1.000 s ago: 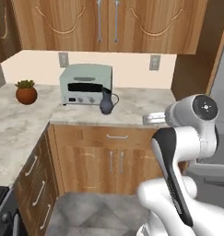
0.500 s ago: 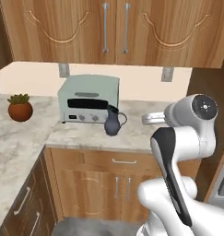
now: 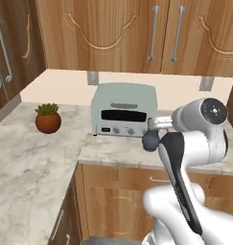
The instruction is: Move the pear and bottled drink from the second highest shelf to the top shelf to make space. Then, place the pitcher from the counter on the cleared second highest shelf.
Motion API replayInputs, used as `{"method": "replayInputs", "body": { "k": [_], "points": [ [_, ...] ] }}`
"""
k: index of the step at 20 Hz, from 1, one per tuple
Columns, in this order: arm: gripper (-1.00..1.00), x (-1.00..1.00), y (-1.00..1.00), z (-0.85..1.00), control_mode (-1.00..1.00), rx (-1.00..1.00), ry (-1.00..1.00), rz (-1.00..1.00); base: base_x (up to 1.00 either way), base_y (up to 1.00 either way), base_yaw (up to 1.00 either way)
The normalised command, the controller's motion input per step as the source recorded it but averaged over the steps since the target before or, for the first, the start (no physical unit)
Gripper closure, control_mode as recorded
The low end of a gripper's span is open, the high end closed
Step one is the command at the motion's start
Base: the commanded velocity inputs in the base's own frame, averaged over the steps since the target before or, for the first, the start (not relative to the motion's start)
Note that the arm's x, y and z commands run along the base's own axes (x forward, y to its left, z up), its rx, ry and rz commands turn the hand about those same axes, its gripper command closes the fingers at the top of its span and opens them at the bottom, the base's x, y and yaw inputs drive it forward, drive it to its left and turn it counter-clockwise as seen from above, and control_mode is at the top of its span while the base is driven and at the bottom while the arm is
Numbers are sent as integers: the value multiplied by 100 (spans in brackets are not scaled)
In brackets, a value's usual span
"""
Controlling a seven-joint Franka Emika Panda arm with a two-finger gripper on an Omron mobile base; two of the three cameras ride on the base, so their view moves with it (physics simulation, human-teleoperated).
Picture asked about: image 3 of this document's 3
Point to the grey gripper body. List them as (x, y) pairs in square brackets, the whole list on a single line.
[(151, 141)]

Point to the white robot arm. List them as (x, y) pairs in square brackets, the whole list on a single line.
[(198, 150)]

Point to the wooden drawer front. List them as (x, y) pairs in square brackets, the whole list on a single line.
[(121, 175)]

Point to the pale green toaster oven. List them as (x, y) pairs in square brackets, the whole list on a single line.
[(124, 102)]

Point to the wooden base cupboard door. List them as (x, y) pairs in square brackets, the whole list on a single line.
[(118, 213)]

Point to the succulent in brown pot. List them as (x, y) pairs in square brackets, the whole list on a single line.
[(48, 121)]

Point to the dark wooden base cupboard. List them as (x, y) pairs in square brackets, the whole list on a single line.
[(71, 220)]

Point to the dark wooden tall cupboard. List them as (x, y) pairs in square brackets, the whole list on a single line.
[(22, 38)]

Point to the grey wall socket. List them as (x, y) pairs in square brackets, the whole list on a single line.
[(206, 84), (93, 78)]

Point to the narrow wooden wall cupboard door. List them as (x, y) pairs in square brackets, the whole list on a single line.
[(207, 35)]

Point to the wide wooden wall cupboard door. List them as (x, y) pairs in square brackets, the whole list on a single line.
[(98, 32)]

